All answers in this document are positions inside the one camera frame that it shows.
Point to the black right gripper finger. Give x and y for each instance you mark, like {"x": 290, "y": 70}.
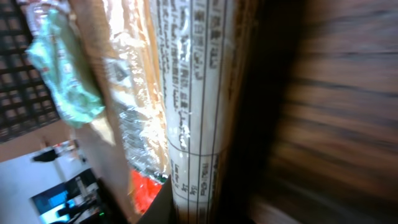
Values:
{"x": 162, "y": 210}

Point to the orange spaghetti pasta package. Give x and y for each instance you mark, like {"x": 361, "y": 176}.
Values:
{"x": 171, "y": 72}

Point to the green tissue packet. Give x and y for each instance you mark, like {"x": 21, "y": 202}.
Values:
{"x": 56, "y": 53}

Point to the grey plastic shopping basket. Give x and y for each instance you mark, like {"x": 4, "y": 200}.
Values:
{"x": 26, "y": 104}

